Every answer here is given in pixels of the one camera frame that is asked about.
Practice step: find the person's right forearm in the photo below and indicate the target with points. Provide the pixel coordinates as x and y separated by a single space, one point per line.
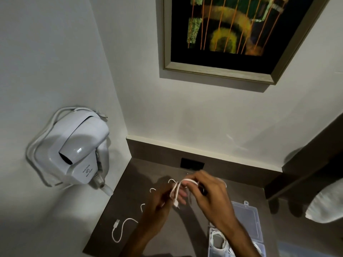
238 240

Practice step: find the person's right fingers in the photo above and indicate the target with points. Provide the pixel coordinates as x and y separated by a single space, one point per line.
194 180

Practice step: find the person's right hand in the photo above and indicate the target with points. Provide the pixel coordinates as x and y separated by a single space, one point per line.
214 200

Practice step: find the framed abstract painting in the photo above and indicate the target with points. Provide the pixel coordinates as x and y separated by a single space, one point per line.
230 32

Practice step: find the black wall socket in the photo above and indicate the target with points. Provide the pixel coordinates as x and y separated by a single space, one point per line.
191 164

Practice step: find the dark wooden panel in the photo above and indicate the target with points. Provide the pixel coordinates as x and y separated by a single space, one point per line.
316 157

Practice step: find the person's left forearm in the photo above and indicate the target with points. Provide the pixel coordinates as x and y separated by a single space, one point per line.
139 242

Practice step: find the white wall-mounted hair dryer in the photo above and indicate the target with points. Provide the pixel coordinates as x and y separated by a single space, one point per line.
77 147

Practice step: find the clear plastic storage box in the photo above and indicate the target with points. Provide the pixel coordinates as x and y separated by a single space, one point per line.
248 220

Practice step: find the person's left hand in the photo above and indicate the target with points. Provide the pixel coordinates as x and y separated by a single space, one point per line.
156 208

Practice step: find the person's left fingers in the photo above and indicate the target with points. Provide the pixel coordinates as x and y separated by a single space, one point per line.
182 196

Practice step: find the white towel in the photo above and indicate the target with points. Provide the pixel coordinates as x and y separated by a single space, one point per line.
328 203

